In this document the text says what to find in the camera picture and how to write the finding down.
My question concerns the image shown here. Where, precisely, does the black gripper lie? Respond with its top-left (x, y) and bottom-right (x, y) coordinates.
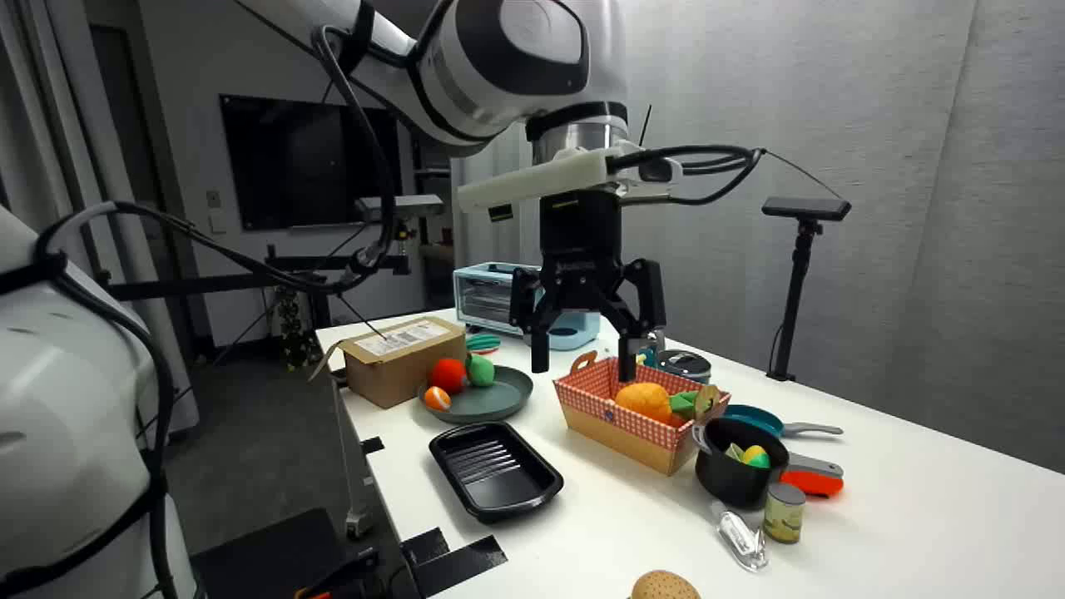
top-left (510, 185), bottom-right (670, 387)

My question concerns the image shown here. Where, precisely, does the orange pineapple plushy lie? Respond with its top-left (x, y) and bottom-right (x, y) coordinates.
top-left (611, 380), bottom-right (726, 425)

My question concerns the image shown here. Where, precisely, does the brown labelled cardboard box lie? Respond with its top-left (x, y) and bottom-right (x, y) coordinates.
top-left (337, 312), bottom-right (468, 412)

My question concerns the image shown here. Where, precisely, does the black toy pot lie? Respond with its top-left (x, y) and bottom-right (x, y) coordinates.
top-left (691, 415), bottom-right (791, 514)

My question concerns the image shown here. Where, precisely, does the teal toy kettle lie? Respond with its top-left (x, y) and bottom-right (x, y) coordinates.
top-left (636, 321), bottom-right (672, 371)

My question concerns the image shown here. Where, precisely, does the dark green plate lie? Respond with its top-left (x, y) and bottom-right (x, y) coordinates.
top-left (416, 364), bottom-right (537, 431)

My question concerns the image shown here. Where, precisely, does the small teal toy dish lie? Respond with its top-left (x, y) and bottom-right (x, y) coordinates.
top-left (462, 331), bottom-right (506, 358)

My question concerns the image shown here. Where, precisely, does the light blue toy oven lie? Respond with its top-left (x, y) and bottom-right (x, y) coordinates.
top-left (450, 259), bottom-right (607, 354)

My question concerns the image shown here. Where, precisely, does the red toy tomato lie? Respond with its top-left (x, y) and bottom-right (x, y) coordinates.
top-left (425, 356), bottom-right (472, 397)

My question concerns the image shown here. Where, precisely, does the black plastic tray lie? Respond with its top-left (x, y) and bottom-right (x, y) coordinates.
top-left (425, 419), bottom-right (566, 527)

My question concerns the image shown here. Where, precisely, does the dark shelf rack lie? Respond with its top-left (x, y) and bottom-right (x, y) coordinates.
top-left (408, 143), bottom-right (460, 312)

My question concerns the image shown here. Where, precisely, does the yellow green toy food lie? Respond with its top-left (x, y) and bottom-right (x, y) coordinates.
top-left (721, 441), bottom-right (776, 473)

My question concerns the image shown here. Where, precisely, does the clear plastic labelled tag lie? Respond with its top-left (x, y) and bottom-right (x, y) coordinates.
top-left (711, 502), bottom-right (773, 575)

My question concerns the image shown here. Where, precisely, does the black mounting plate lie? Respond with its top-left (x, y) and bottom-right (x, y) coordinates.
top-left (413, 535), bottom-right (511, 599)
top-left (398, 527), bottom-right (454, 566)

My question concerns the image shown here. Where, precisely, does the toy hamburger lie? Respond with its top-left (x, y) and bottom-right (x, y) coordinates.
top-left (629, 568), bottom-right (707, 599)

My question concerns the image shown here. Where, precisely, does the green toy can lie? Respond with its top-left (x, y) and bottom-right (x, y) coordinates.
top-left (762, 480), bottom-right (808, 545)

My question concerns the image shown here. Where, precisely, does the orange toy utensil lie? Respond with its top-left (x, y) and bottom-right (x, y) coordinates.
top-left (778, 451), bottom-right (848, 502)

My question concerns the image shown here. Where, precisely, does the black camera stand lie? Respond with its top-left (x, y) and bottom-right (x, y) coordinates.
top-left (766, 214), bottom-right (824, 382)

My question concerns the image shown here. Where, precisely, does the grey stereo camera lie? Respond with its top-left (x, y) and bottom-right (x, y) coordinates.
top-left (354, 192), bottom-right (446, 221)

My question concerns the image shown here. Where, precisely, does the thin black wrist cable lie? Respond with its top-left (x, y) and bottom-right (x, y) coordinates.
top-left (607, 143), bottom-right (769, 211)

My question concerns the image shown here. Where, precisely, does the black stereo camera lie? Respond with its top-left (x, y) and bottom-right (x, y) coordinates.
top-left (759, 192), bottom-right (855, 222)

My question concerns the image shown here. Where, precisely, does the black metal rail frame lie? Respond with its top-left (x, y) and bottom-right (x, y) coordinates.
top-left (104, 246), bottom-right (416, 336)

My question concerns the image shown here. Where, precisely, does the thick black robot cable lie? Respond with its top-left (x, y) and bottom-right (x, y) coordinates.
top-left (0, 21), bottom-right (405, 599)

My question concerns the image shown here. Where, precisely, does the black wall monitor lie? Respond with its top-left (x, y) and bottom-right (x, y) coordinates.
top-left (216, 92), bottom-right (405, 233)

